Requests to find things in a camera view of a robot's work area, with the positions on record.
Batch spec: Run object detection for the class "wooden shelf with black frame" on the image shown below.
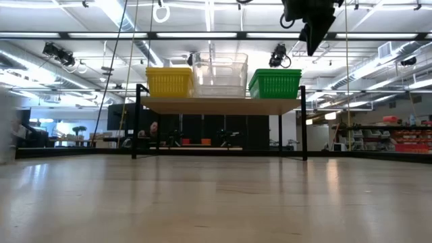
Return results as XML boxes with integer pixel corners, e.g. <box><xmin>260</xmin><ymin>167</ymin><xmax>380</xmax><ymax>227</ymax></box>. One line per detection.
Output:
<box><xmin>131</xmin><ymin>83</ymin><xmax>308</xmax><ymax>161</ymax></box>

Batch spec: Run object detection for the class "black ceiling spotlight cluster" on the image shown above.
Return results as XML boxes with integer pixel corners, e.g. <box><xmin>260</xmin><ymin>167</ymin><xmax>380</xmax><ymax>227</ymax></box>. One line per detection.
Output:
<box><xmin>42</xmin><ymin>42</ymin><xmax>77</xmax><ymax>68</ymax></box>

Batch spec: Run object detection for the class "black table frame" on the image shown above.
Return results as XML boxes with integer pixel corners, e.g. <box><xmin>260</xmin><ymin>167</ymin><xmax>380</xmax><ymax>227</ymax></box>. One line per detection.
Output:
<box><xmin>15</xmin><ymin>147</ymin><xmax>432</xmax><ymax>165</ymax></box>

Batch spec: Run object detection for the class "tan hanging rope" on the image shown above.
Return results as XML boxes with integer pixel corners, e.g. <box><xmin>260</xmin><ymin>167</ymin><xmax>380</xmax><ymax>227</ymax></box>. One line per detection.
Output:
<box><xmin>117</xmin><ymin>0</ymin><xmax>140</xmax><ymax>149</ymax></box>
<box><xmin>343</xmin><ymin>0</ymin><xmax>352</xmax><ymax>152</ymax></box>

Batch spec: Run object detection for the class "grey storage bins rack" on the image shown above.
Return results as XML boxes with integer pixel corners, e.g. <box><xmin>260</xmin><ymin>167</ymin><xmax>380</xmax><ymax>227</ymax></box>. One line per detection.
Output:
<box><xmin>350</xmin><ymin>129</ymin><xmax>392</xmax><ymax>152</ymax></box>

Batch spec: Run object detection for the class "black overhead frame bar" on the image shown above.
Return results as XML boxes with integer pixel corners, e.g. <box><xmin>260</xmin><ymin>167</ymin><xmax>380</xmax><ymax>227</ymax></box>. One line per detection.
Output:
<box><xmin>0</xmin><ymin>31</ymin><xmax>432</xmax><ymax>42</ymax></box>

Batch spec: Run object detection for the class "white hanging ring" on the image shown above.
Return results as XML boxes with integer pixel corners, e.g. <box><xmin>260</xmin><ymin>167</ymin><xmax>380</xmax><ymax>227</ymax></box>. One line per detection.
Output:
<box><xmin>152</xmin><ymin>1</ymin><xmax>171</xmax><ymax>24</ymax></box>

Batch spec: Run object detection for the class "silver ventilation duct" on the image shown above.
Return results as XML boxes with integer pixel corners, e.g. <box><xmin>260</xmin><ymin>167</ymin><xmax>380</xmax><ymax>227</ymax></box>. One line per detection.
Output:
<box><xmin>97</xmin><ymin>0</ymin><xmax>178</xmax><ymax>74</ymax></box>

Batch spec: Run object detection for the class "white air vent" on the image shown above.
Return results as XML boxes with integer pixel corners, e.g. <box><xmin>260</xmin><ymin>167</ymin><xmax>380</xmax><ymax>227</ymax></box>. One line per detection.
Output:
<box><xmin>377</xmin><ymin>41</ymin><xmax>393</xmax><ymax>60</ymax></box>

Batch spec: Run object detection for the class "black tripod device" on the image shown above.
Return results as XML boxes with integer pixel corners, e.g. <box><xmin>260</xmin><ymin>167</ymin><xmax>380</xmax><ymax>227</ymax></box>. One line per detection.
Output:
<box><xmin>215</xmin><ymin>129</ymin><xmax>241</xmax><ymax>149</ymax></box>
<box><xmin>167</xmin><ymin>130</ymin><xmax>184</xmax><ymax>149</ymax></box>

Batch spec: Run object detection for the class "black hanging cable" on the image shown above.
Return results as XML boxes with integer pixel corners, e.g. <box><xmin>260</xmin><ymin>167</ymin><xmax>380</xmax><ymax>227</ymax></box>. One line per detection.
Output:
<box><xmin>91</xmin><ymin>0</ymin><xmax>129</xmax><ymax>146</ymax></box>

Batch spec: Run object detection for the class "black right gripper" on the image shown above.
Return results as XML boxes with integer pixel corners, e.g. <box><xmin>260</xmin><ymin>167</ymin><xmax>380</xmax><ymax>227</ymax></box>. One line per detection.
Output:
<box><xmin>281</xmin><ymin>0</ymin><xmax>344</xmax><ymax>57</ymax></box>

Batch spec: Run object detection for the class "person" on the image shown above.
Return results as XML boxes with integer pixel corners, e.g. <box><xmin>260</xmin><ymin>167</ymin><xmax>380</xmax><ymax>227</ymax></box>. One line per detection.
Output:
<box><xmin>146</xmin><ymin>120</ymin><xmax>159</xmax><ymax>138</ymax></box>

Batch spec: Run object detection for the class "black ceiling camera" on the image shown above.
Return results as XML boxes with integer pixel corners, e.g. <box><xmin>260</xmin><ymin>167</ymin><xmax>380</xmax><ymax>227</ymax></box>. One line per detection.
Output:
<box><xmin>269</xmin><ymin>43</ymin><xmax>292</xmax><ymax>69</ymax></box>

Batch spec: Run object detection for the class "red storage bins rack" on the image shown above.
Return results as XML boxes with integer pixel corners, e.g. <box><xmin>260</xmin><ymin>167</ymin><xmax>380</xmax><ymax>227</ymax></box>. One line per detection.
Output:
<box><xmin>391</xmin><ymin>115</ymin><xmax>432</xmax><ymax>153</ymax></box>

